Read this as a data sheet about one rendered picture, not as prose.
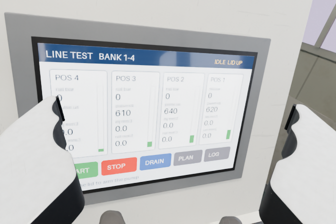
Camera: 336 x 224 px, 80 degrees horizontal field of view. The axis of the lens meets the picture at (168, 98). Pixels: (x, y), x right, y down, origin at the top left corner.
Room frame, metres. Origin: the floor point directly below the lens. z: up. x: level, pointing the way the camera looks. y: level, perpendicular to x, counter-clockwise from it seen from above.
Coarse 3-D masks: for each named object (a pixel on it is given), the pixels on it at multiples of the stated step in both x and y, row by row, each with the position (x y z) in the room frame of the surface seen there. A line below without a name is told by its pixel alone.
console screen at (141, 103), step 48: (48, 48) 0.28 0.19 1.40; (96, 48) 0.31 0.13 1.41; (144, 48) 0.34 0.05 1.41; (192, 48) 0.38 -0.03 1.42; (240, 48) 0.42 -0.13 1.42; (96, 96) 0.29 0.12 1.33; (144, 96) 0.32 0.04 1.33; (192, 96) 0.36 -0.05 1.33; (240, 96) 0.40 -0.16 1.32; (96, 144) 0.27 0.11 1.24; (144, 144) 0.30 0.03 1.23; (192, 144) 0.34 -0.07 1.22; (240, 144) 0.39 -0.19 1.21; (96, 192) 0.25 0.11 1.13; (144, 192) 0.28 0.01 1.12
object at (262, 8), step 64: (0, 0) 0.28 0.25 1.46; (64, 0) 0.31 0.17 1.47; (128, 0) 0.35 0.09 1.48; (192, 0) 0.40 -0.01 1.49; (256, 0) 0.45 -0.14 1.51; (0, 64) 0.26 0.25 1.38; (0, 128) 0.23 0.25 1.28; (256, 128) 0.41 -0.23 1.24; (192, 192) 0.32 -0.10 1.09; (256, 192) 0.39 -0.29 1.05
